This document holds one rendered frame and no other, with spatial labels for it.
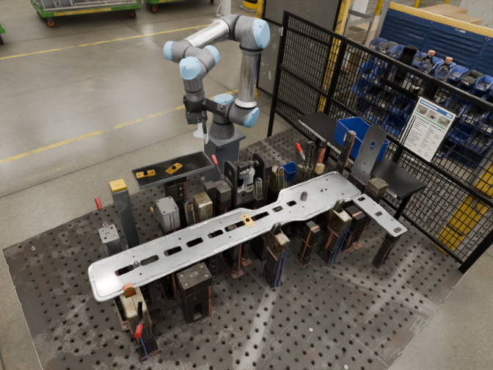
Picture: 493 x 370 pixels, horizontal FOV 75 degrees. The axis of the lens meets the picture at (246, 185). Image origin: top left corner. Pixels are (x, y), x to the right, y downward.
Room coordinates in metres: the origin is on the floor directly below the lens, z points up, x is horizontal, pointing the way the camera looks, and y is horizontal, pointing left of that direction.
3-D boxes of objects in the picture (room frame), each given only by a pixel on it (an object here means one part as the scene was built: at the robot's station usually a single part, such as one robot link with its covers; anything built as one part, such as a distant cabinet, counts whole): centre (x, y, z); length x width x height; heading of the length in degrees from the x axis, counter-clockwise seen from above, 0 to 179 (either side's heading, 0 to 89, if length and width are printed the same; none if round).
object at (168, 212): (0.99, 0.34, 0.90); 0.13 x 0.10 x 0.41; 34
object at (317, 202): (1.03, -0.01, 1.00); 1.38 x 0.22 x 0.02; 124
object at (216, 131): (1.63, 0.17, 1.15); 0.15 x 0.15 x 0.10
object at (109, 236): (0.85, 0.56, 0.88); 0.11 x 0.10 x 0.36; 34
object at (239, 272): (1.00, 0.04, 0.84); 0.17 x 0.06 x 0.29; 34
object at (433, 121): (1.53, -0.92, 1.30); 0.23 x 0.02 x 0.31; 34
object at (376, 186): (1.35, -0.71, 0.88); 0.08 x 0.08 x 0.36; 34
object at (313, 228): (1.05, -0.34, 0.84); 0.11 x 0.08 x 0.29; 34
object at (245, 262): (1.05, -0.01, 0.84); 0.13 x 0.05 x 0.29; 34
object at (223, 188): (1.19, 0.12, 0.89); 0.13 x 0.11 x 0.38; 34
